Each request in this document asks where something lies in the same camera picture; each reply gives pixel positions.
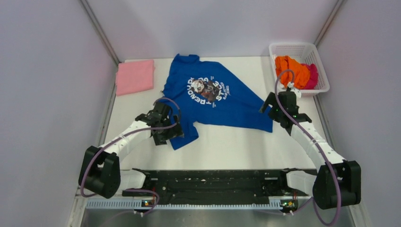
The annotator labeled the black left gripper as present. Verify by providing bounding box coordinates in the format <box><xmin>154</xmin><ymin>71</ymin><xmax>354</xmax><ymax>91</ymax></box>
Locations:
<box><xmin>153</xmin><ymin>113</ymin><xmax>183</xmax><ymax>145</ymax></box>

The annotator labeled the blue printed t shirt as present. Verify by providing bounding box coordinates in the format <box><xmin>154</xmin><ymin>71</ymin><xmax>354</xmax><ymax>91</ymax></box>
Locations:
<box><xmin>163</xmin><ymin>54</ymin><xmax>273</xmax><ymax>150</ymax></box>

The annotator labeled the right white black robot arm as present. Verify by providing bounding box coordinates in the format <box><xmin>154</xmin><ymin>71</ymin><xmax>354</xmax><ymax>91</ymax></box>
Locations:
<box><xmin>260</xmin><ymin>91</ymin><xmax>361</xmax><ymax>210</ymax></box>

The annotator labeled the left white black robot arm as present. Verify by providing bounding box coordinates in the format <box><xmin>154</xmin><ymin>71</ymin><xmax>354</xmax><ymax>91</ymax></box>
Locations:
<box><xmin>78</xmin><ymin>99</ymin><xmax>184</xmax><ymax>199</ymax></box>

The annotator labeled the orange t shirt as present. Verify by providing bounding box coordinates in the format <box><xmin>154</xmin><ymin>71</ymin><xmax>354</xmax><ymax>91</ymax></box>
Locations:
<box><xmin>275</xmin><ymin>55</ymin><xmax>310</xmax><ymax>89</ymax></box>

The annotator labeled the folded pink t shirt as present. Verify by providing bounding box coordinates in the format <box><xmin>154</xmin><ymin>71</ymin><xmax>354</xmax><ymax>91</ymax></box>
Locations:
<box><xmin>115</xmin><ymin>60</ymin><xmax>155</xmax><ymax>96</ymax></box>

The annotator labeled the magenta t shirt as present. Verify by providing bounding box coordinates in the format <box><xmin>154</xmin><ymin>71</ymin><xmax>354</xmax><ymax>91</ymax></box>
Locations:
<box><xmin>302</xmin><ymin>64</ymin><xmax>319</xmax><ymax>90</ymax></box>

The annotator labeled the white plastic laundry basket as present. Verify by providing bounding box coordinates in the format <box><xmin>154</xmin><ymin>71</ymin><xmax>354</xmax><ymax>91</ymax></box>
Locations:
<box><xmin>269</xmin><ymin>42</ymin><xmax>330</xmax><ymax>97</ymax></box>

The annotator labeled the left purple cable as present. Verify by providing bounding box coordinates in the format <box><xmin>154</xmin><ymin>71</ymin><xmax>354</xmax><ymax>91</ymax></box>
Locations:
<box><xmin>80</xmin><ymin>97</ymin><xmax>183</xmax><ymax>217</ymax></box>

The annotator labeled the purple cable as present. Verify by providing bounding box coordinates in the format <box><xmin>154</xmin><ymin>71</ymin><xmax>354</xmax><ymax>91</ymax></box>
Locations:
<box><xmin>80</xmin><ymin>97</ymin><xmax>183</xmax><ymax>217</ymax></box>
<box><xmin>274</xmin><ymin>69</ymin><xmax>343</xmax><ymax>227</ymax></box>

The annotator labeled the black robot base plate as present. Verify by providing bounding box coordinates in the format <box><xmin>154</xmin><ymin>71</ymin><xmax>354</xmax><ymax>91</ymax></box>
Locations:
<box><xmin>122</xmin><ymin>170</ymin><xmax>306</xmax><ymax>205</ymax></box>

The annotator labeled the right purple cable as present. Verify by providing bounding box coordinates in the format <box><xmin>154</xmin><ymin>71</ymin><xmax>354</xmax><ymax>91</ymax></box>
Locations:
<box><xmin>274</xmin><ymin>69</ymin><xmax>343</xmax><ymax>227</ymax></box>

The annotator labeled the white slotted cable duct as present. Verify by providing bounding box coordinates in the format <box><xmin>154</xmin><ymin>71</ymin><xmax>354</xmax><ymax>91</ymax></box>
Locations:
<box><xmin>86</xmin><ymin>199</ymin><xmax>283</xmax><ymax>210</ymax></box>

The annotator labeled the aluminium rail frame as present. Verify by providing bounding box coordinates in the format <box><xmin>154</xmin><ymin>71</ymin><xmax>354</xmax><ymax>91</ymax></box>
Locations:
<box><xmin>67</xmin><ymin>177</ymin><xmax>372</xmax><ymax>227</ymax></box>

